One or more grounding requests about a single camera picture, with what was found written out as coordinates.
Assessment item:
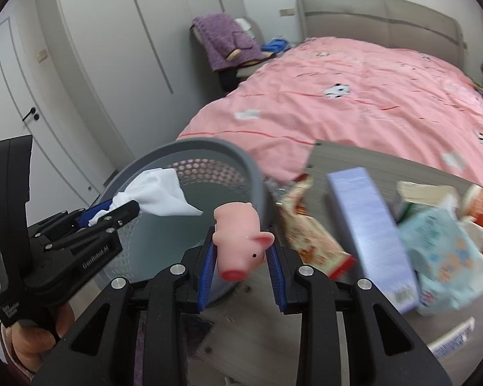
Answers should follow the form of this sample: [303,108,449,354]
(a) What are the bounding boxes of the lavender rectangular box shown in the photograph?
[326,167,419,314]

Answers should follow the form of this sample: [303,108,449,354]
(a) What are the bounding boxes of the pink bed duvet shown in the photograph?
[181,38,483,187]

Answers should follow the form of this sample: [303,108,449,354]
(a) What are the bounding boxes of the grey padded headboard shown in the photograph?
[296,0,466,70]

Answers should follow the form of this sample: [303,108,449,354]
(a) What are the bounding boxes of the orange white paper cup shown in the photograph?
[460,185,483,227]

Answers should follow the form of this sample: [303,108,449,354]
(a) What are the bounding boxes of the person's left hand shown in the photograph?
[0,303,75,378]

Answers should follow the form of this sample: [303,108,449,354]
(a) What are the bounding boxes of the purple fuzzy garment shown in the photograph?
[193,13,265,71]

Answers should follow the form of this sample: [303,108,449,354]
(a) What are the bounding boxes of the light blue wet wipes pack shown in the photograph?
[399,207,483,316]

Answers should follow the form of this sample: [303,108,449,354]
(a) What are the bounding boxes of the white wardrobe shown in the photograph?
[35,0,245,167]

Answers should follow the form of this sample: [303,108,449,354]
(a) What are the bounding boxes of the white box with red hearts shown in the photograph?
[428,316,476,361]

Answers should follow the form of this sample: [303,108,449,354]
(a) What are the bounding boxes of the white paper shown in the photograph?
[460,216,483,254]

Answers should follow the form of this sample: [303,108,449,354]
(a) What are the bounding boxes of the white door with black handle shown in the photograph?
[0,0,115,217]

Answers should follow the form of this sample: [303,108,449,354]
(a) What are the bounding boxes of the pink rubber pig toy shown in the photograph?
[212,202,275,282]

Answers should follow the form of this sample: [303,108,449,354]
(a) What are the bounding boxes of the green white carton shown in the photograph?
[392,181,460,222]

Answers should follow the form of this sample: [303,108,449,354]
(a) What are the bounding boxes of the white tissue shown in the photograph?
[110,168,203,217]

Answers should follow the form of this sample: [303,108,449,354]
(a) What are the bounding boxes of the blue item on nightstand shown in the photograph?
[261,38,293,56]

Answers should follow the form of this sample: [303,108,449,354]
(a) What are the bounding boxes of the red patterned snack wrapper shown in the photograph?
[276,174,356,280]

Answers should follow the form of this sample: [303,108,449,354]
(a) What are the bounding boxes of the grey plastic trash basket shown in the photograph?
[95,139,271,289]

